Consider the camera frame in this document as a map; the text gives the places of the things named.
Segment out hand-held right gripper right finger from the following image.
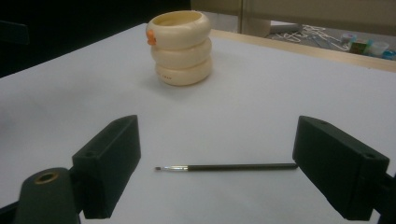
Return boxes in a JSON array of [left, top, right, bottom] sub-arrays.
[[292, 115, 390, 221]]

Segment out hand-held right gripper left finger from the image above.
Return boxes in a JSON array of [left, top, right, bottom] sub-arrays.
[[71, 114, 142, 219]]

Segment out thin black makeup brush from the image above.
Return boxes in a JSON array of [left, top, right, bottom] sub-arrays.
[[154, 162, 299, 172]]

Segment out cream ringed pen holder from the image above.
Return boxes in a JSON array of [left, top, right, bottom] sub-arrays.
[[146, 9, 214, 87]]

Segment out green box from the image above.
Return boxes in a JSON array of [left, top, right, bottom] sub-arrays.
[[348, 40, 369, 56]]

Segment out clear plastic container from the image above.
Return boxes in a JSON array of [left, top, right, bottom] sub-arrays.
[[368, 40, 390, 58]]

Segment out beige cabinet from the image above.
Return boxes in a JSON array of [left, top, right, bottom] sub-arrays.
[[190, 0, 396, 39]]

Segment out white cables on floor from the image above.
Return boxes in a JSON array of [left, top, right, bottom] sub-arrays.
[[281, 25, 351, 52]]

